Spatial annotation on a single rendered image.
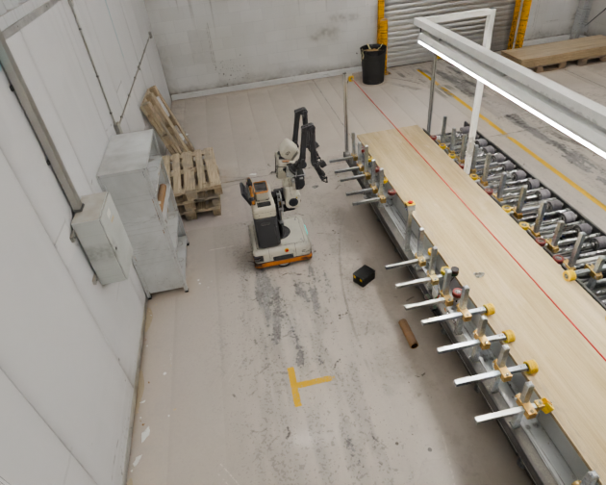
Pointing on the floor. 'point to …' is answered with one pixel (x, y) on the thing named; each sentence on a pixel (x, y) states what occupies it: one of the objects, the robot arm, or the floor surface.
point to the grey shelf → (145, 210)
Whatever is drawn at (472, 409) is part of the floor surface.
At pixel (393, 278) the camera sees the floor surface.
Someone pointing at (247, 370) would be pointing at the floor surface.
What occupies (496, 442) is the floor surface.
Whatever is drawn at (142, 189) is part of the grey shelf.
